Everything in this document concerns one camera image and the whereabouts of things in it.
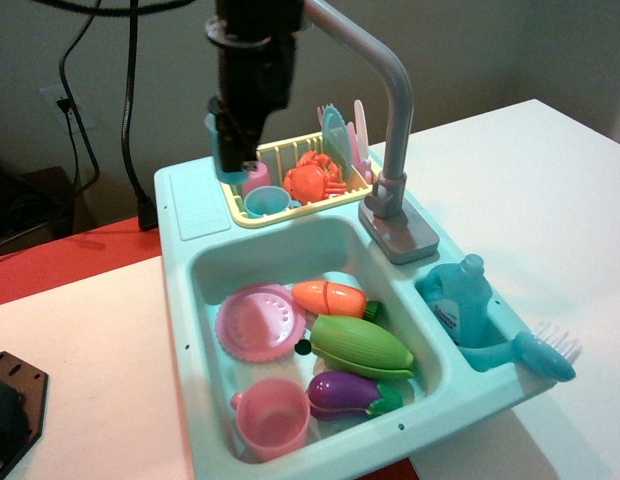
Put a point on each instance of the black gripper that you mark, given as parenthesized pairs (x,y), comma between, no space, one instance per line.
(255,72)

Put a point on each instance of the blue plastic tumbler cup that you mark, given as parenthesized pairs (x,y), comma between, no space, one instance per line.
(233,178)

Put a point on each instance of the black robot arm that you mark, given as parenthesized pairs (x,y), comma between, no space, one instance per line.
(260,16)

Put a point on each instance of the blue cup in rack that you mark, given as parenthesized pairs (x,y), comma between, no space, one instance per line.
(268,200)

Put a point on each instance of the teal toy sink unit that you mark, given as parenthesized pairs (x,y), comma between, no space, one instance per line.
(207,256)

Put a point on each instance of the pink tumbler in rack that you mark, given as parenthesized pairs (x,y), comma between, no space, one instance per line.
(260,177)

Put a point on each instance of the yellow dish rack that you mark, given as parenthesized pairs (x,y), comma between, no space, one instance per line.
(279,157)

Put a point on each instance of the orange toy crab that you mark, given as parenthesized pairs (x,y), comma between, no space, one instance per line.
(315,177)

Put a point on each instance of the pink toy fork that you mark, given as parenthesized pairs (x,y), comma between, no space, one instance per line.
(320,114)

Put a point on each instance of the blue plate in rack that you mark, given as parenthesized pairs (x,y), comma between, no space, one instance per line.
(336,139)

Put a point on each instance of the pink toy spoon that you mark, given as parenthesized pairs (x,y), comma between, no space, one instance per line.
(364,169)

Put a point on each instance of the orange toy carrot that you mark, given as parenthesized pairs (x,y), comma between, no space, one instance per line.
(324,297)

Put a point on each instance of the pink scalloped plate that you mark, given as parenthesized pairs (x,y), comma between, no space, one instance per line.
(260,323)

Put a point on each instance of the grey toy faucet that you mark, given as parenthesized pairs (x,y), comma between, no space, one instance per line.
(392,221)

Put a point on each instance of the green toy corn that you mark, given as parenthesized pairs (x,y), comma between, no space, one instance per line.
(360,347)

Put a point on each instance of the blue toy soap bottle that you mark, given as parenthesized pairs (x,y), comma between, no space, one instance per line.
(458,295)

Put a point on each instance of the purple toy eggplant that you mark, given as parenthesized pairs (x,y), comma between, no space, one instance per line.
(334,395)

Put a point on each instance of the blue dish brush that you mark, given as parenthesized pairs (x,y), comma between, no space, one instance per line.
(547,352)

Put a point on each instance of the pink handled cup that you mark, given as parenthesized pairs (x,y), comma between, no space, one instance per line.
(272,417)

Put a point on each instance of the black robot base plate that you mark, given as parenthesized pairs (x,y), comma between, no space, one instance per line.
(23,394)

